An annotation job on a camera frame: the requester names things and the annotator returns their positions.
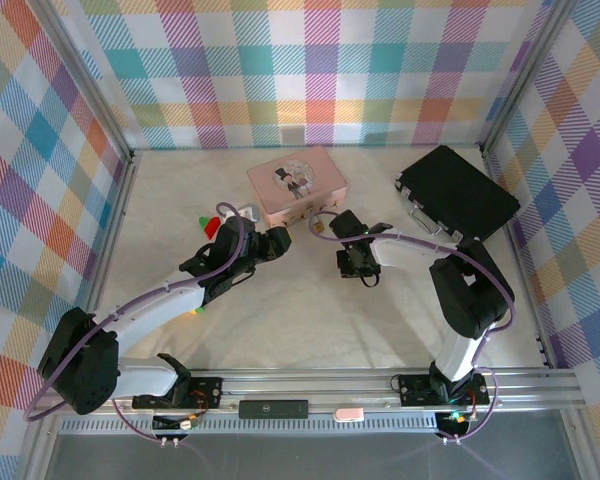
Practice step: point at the aluminium side floor rail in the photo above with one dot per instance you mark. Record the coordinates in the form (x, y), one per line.
(517, 260)
(105, 260)

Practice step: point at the aluminium frame post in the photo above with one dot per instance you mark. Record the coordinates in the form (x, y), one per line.
(530, 70)
(87, 80)

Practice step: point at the pink tin box with figures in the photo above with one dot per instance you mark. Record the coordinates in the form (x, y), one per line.
(295, 185)

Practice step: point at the aluminium mounting rail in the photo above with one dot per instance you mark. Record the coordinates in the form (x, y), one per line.
(330, 385)

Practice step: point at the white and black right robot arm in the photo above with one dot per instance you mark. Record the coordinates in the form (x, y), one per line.
(455, 360)

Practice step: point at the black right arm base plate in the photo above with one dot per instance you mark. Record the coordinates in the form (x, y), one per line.
(415, 390)

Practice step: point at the black hard case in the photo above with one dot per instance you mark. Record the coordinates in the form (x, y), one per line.
(460, 192)

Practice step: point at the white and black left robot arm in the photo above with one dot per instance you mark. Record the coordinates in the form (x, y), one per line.
(150, 314)

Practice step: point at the red toy block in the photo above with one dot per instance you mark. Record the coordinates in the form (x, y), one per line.
(213, 231)

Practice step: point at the green toy block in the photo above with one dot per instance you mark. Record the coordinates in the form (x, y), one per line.
(204, 221)

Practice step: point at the pink and white small device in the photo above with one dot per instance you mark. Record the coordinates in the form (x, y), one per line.
(349, 414)

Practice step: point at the black rectangular bar device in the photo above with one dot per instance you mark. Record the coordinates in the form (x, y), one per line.
(274, 409)

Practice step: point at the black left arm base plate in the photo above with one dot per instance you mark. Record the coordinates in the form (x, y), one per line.
(205, 389)

